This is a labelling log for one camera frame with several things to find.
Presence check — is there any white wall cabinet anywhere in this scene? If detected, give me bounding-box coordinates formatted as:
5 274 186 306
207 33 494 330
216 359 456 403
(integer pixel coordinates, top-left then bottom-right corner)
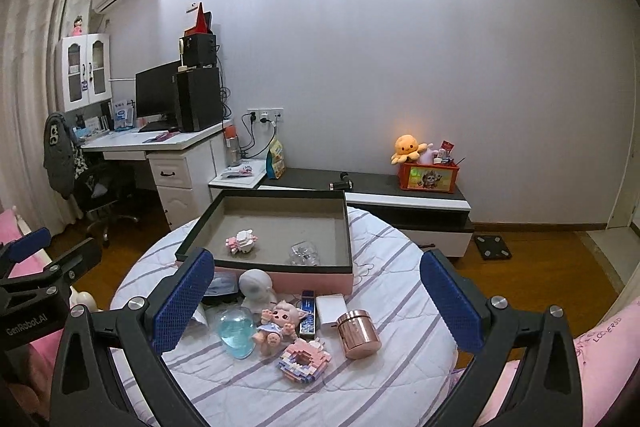
55 34 112 112

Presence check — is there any black computer tower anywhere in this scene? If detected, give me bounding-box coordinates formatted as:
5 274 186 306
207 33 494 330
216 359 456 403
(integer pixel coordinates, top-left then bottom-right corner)
174 67 224 133

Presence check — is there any black speaker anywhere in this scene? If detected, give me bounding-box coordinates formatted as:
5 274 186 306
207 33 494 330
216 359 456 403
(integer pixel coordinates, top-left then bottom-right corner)
180 34 217 68

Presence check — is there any red capped bottle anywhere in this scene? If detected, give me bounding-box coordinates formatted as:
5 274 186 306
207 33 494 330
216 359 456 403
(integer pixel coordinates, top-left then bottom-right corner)
224 124 242 167

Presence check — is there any orange octopus plush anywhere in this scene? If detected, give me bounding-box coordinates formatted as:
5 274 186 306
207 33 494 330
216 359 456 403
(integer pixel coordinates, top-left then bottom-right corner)
390 134 428 165

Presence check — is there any pink black tray box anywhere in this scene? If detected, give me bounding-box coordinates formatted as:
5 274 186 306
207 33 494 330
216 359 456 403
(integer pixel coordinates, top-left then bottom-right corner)
176 190 355 296

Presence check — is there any black office chair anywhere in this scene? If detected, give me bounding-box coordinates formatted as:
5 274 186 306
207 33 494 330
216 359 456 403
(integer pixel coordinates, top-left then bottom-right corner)
73 160 139 248

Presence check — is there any pink white block toy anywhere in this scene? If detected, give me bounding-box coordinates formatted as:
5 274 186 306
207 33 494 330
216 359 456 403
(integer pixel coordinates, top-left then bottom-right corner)
226 229 258 256

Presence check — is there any clear dental flosser box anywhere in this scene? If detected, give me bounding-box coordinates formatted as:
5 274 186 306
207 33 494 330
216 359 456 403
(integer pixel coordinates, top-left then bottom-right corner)
201 271 242 307

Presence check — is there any pink bedding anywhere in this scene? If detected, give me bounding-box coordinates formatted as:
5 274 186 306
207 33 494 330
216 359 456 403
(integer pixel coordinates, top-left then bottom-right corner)
479 300 640 427

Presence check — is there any black bathroom scale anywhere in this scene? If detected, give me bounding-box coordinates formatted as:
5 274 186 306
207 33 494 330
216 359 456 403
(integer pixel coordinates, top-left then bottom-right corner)
473 234 512 260

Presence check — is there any pink doll figurine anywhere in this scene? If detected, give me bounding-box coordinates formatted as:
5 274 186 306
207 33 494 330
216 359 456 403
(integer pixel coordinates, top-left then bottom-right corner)
70 15 84 37

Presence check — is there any red paper bag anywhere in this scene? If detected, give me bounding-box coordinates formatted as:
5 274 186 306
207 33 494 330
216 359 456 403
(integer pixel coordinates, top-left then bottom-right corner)
183 3 210 37

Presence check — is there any rose gold metal jar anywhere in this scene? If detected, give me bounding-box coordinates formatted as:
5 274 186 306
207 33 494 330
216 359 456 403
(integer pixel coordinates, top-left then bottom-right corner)
336 310 382 360

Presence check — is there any beige curtain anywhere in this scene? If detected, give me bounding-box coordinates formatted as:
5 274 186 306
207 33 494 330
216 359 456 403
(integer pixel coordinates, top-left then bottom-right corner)
0 0 91 234

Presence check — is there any red storage box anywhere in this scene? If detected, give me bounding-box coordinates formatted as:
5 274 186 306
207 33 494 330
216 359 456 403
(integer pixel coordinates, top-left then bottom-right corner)
398 162 459 194

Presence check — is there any striped white tablecloth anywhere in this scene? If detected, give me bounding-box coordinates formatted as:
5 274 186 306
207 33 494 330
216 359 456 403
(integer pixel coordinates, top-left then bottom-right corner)
109 204 467 427

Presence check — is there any black white tv cabinet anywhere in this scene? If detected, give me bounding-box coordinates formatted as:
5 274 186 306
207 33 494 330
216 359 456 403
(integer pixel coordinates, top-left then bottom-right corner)
208 160 474 258

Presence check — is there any black monitor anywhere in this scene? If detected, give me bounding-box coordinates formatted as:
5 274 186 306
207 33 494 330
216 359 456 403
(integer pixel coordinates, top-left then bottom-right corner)
136 61 180 132

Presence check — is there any pink pig doll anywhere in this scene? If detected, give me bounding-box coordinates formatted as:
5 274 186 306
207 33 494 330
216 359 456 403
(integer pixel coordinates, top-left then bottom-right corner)
253 300 305 355

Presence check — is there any snack bag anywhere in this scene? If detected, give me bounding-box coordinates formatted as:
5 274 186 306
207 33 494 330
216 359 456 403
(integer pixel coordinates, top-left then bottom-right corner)
266 138 286 180

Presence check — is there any white desk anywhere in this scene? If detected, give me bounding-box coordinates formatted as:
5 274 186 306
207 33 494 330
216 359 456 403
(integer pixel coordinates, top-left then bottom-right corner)
82 124 227 230

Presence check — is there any white round robot figurine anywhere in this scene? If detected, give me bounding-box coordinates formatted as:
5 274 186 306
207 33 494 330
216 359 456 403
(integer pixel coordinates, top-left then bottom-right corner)
238 269 277 314

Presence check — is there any blue patterned small box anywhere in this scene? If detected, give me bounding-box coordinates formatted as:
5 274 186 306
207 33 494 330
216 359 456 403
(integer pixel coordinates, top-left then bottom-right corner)
298 291 317 340

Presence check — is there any white charger box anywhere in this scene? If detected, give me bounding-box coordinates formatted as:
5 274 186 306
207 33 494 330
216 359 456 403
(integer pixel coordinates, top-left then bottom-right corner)
314 294 347 331

